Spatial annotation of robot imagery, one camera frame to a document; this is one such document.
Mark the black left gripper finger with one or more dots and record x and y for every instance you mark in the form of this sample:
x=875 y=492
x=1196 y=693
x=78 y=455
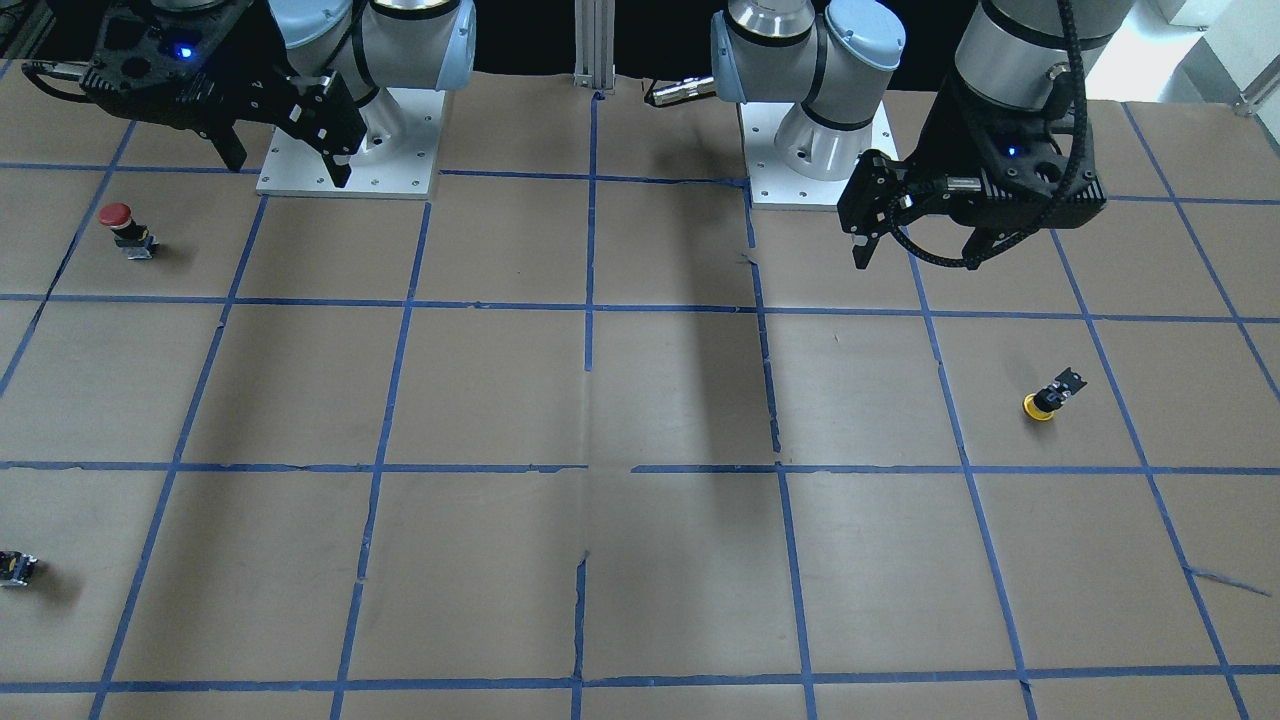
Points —
x=863 y=206
x=986 y=243

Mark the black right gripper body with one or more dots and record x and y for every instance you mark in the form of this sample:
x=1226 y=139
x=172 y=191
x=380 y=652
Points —
x=262 y=58

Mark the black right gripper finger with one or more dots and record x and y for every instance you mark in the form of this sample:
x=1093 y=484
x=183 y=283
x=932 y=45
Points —
x=322 y=112
x=220 y=131

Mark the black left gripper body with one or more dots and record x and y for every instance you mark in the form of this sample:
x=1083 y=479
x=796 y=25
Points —
x=938 y=140

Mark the yellow push button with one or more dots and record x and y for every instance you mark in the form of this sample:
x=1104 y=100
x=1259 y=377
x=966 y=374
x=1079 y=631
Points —
x=1043 y=404

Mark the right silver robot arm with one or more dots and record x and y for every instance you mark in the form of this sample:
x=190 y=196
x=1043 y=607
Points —
x=353 y=89

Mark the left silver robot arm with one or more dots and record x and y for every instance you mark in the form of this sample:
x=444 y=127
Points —
x=837 y=64

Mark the red push button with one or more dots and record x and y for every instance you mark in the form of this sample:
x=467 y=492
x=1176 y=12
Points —
x=132 y=238

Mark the green push button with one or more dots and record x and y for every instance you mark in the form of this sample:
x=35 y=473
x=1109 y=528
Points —
x=17 y=568

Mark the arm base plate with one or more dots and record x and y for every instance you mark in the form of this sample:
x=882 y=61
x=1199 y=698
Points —
x=397 y=160
x=800 y=180

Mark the silver cable connector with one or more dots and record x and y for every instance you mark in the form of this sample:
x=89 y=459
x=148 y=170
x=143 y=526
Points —
x=687 y=90

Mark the aluminium frame post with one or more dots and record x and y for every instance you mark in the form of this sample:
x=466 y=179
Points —
x=593 y=62

